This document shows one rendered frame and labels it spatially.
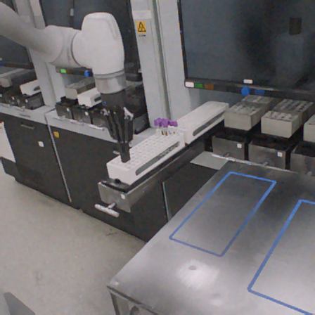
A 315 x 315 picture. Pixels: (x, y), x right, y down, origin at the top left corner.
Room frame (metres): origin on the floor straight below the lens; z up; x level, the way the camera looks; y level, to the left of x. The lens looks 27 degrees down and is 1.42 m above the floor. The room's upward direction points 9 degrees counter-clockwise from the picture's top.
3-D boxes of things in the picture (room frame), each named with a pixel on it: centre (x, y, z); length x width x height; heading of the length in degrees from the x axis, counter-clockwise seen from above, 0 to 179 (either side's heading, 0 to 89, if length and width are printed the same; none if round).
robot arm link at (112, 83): (1.07, 0.10, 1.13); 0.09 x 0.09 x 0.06
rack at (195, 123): (1.37, -0.19, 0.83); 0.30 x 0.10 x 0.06; 136
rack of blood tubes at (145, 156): (1.15, 0.03, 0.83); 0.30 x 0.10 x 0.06; 136
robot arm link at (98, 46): (1.08, 0.11, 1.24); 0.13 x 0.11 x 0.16; 52
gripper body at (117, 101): (1.07, 0.10, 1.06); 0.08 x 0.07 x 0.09; 46
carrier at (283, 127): (1.19, -0.43, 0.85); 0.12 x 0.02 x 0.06; 45
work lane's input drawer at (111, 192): (1.24, -0.06, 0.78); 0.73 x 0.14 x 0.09; 136
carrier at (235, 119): (1.29, -0.32, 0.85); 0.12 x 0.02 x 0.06; 47
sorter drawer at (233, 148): (1.46, -0.49, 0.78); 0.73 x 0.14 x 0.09; 136
